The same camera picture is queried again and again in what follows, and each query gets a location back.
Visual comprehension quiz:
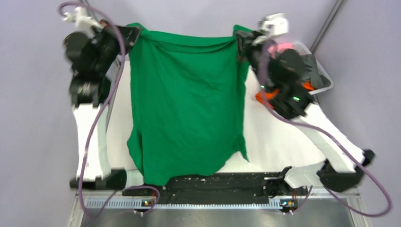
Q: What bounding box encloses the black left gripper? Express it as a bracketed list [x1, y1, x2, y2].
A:
[94, 17, 142, 71]

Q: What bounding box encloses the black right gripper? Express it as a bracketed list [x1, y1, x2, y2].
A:
[235, 30, 274, 93]

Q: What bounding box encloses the green t shirt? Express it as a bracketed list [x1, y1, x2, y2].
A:
[127, 28, 249, 186]

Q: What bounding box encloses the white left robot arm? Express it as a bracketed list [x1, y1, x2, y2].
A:
[63, 20, 152, 195]

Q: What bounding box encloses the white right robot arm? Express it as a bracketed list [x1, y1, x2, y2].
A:
[234, 31, 375, 195]

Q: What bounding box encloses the pink t shirt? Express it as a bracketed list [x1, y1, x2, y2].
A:
[269, 43, 294, 58]

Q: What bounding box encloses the white plastic laundry bin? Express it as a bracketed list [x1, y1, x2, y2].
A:
[292, 41, 334, 95]

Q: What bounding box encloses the orange t shirt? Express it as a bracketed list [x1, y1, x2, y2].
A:
[255, 81, 315, 109]

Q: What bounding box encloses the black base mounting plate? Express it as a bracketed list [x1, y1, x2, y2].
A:
[122, 170, 309, 206]

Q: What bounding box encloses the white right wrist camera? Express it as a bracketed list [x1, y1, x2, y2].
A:
[253, 13, 289, 45]

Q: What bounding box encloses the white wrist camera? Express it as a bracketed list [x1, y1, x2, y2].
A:
[62, 7, 104, 32]
[253, 13, 289, 45]

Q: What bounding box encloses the aluminium frame rail left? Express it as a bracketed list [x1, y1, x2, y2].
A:
[78, 0, 123, 132]

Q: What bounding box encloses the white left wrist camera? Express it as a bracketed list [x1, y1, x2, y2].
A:
[62, 7, 104, 32]

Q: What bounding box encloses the aluminium frame rail right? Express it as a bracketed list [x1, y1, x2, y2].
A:
[310, 0, 347, 54]

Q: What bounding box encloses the white slotted cable duct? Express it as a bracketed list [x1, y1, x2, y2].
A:
[84, 197, 292, 210]

